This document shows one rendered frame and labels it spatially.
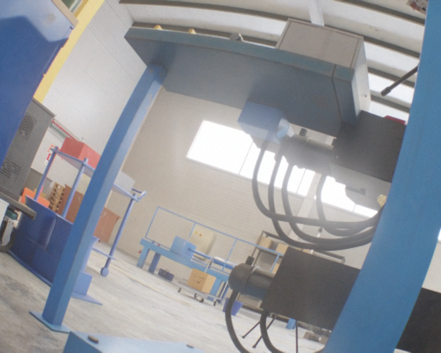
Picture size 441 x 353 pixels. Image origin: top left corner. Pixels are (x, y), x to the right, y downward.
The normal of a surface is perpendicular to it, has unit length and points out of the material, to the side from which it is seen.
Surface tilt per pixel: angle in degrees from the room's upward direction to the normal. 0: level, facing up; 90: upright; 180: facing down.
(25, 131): 90
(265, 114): 90
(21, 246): 90
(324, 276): 90
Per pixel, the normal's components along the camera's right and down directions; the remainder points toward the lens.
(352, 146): -0.28, -0.35
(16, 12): 0.88, 0.29
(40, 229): 0.57, 0.04
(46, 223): 0.74, 0.16
